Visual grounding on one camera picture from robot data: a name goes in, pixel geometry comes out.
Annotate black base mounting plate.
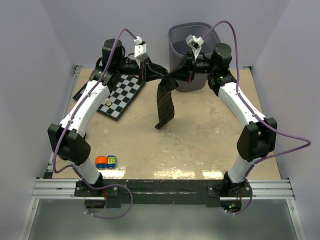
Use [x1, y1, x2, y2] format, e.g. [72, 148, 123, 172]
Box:
[74, 179, 252, 210]

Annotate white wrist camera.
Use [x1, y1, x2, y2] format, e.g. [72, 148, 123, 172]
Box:
[134, 36, 149, 62]
[185, 34, 204, 60]

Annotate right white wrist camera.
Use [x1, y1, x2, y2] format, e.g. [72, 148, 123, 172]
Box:
[185, 34, 204, 60]

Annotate black white chessboard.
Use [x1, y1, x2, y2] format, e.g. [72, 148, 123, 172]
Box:
[72, 74, 147, 122]

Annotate aluminium front rail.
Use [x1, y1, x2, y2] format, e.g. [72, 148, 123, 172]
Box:
[32, 179, 295, 200]

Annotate purple cable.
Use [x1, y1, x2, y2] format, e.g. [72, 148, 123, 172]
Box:
[202, 21, 312, 216]
[52, 27, 143, 218]

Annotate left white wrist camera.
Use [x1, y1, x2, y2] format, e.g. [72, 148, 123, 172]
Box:
[134, 36, 149, 62]

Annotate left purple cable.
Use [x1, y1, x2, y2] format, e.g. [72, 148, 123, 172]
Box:
[52, 27, 143, 218]

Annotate black plastic trash bag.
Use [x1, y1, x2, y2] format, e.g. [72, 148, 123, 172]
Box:
[154, 63, 181, 130]

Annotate orange blue toy car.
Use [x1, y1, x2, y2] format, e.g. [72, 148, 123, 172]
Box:
[95, 155, 117, 169]

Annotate aluminium left side rail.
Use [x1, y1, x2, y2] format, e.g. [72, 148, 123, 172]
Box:
[43, 65, 83, 179]

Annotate beige chess pawn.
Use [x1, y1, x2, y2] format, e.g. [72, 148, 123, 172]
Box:
[105, 98, 112, 106]

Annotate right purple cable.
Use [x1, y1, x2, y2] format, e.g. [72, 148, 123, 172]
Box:
[202, 21, 312, 216]

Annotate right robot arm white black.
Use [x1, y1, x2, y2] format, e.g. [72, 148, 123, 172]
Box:
[168, 43, 277, 197]

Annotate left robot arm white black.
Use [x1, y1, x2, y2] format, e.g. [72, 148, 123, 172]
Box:
[47, 36, 167, 196]

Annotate grey plastic trash bin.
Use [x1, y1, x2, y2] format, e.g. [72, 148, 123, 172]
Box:
[167, 22, 221, 93]

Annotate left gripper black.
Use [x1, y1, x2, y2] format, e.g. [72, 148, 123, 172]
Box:
[116, 56, 165, 85]

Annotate aluminium rail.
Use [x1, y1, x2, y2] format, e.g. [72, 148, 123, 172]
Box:
[32, 179, 295, 200]
[43, 65, 83, 179]

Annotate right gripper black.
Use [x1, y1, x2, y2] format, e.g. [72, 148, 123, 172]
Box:
[165, 50, 217, 84]

